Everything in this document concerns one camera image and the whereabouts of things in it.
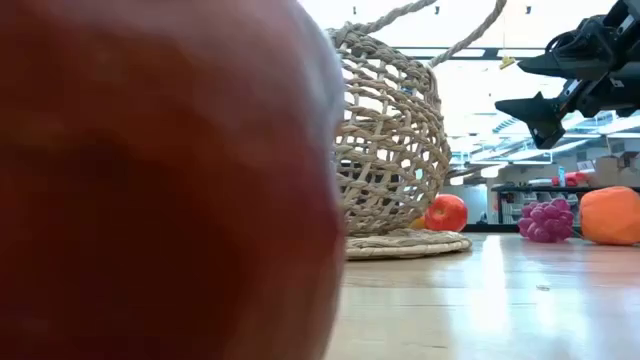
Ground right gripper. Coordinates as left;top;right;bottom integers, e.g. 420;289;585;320
494;0;640;150

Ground orange fruit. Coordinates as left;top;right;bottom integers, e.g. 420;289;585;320
578;185;640;247

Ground bright orange-red apple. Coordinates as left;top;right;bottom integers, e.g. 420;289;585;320
424;193;469;233

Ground red and yellow apple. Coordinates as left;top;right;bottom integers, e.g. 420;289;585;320
0;0;347;360

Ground red plastic container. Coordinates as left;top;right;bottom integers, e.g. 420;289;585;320
551;171;591;188

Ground brown cardboard boxes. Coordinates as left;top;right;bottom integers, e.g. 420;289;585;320
594;151;640;188

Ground black bin shelving rack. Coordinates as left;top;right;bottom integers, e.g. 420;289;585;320
490;183;640;225

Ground purple grape bunch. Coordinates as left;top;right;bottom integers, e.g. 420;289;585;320
517;197;575;244

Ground woven wicker basket with handles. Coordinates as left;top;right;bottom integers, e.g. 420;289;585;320
324;0;509;262

